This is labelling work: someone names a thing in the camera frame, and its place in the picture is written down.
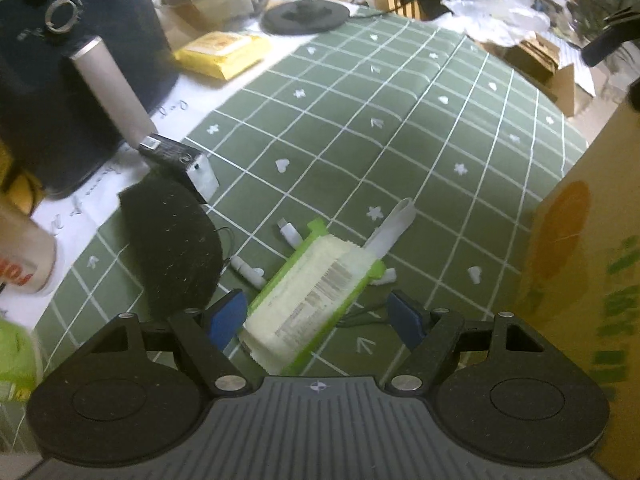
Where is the white gimbal tripod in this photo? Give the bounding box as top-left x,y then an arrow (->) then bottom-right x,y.
364,198 -> 417,262

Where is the white plastic tube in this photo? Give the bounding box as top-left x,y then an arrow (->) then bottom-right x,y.
229,255 -> 266,289

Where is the small cardboard box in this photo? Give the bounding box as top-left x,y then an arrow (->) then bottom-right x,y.
476,31 -> 599,118

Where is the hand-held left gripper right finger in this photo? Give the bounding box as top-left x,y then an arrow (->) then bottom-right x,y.
384,291 -> 548,394

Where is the black fuzzy cloth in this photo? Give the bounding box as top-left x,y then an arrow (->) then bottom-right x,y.
116,171 -> 235,322

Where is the clear plastic bag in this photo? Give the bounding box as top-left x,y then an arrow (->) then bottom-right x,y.
442,0 -> 554,44

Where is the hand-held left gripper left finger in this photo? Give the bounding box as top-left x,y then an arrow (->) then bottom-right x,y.
90,289 -> 249,395

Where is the shaker bottle grey lid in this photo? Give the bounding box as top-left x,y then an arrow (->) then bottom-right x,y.
0,201 -> 59,297

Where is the black air fryer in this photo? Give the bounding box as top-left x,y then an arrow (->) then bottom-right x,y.
0,0 -> 182,199

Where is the black rectangular device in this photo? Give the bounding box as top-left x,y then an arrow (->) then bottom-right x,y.
138,133 -> 220,205

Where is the yellow wipes pack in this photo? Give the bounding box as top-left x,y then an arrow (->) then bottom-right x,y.
172,31 -> 272,82

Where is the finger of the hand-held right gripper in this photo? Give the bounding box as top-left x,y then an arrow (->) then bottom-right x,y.
581,20 -> 640,67

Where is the black kettle base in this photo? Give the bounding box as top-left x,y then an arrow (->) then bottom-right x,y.
262,0 -> 351,37

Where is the green wet wipes pack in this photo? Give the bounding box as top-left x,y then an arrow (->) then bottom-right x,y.
242,217 -> 389,376

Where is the green checked tablecloth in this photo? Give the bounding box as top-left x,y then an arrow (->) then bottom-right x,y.
0,3 -> 590,466

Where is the white cable plug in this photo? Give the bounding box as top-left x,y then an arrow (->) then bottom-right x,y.
277,217 -> 302,251

